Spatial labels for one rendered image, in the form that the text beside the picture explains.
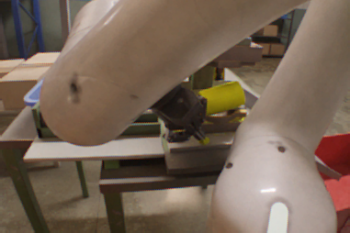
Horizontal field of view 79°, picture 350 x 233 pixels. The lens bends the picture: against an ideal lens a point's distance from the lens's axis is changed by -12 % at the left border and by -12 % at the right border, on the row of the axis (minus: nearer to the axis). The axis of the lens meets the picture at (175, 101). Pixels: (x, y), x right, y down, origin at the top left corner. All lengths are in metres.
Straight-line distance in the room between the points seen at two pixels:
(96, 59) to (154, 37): 0.05
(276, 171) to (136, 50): 0.18
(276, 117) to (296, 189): 0.12
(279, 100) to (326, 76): 0.07
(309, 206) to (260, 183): 0.05
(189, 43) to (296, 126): 0.22
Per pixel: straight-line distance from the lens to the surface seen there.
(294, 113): 0.33
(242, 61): 0.57
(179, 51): 0.16
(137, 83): 0.19
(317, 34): 0.32
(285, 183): 0.25
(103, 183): 0.55
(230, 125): 0.63
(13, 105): 1.97
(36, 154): 0.59
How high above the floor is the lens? 1.33
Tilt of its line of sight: 25 degrees down
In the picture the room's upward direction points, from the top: 3 degrees clockwise
